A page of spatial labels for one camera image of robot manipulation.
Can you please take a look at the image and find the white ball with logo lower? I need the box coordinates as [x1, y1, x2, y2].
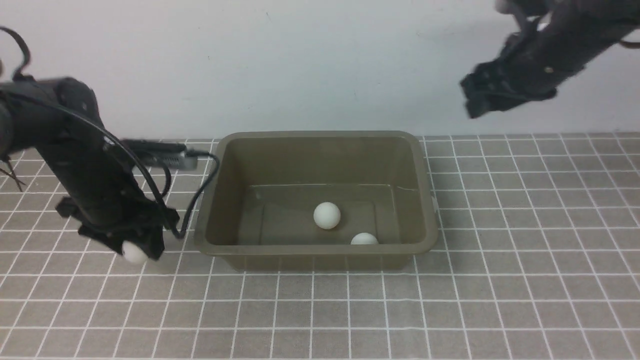
[121, 241, 149, 265]

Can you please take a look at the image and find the grey checkered tablecloth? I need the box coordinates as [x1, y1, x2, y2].
[0, 132, 640, 360]

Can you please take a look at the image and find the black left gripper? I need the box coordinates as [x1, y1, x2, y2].
[55, 196, 179, 261]

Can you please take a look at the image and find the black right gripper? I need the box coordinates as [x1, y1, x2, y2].
[460, 30, 588, 119]

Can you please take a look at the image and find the olive green plastic bin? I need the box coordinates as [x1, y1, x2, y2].
[192, 131, 439, 272]

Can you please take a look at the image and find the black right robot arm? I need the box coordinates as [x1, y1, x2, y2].
[460, 0, 640, 119]

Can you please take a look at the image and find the white ball with logo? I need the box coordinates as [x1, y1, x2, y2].
[121, 241, 149, 265]
[313, 202, 341, 230]

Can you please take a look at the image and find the black camera cable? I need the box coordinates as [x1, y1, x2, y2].
[0, 26, 221, 239]

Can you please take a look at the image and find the white ball with logo upper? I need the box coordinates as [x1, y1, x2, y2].
[313, 202, 341, 230]

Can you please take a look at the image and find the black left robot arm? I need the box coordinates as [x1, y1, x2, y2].
[1, 77, 179, 261]

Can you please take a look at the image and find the plain white table-tennis ball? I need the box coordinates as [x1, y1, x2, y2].
[350, 232, 380, 246]

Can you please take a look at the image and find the grey wrist camera on left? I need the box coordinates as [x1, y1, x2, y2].
[121, 139, 199, 171]

